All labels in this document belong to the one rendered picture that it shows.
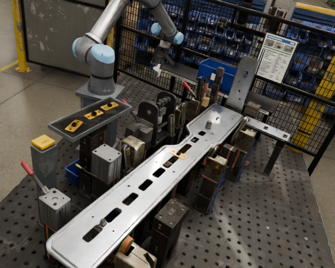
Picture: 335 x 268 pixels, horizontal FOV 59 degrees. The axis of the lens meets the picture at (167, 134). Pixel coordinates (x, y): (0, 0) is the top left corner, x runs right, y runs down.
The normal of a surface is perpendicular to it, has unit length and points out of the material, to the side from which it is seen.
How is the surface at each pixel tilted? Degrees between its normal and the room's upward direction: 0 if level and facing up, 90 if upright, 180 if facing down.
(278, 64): 90
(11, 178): 0
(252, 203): 0
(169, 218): 0
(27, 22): 90
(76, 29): 91
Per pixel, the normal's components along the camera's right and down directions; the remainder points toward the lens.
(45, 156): 0.83, 0.42
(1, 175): 0.17, -0.82
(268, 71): -0.52, 0.40
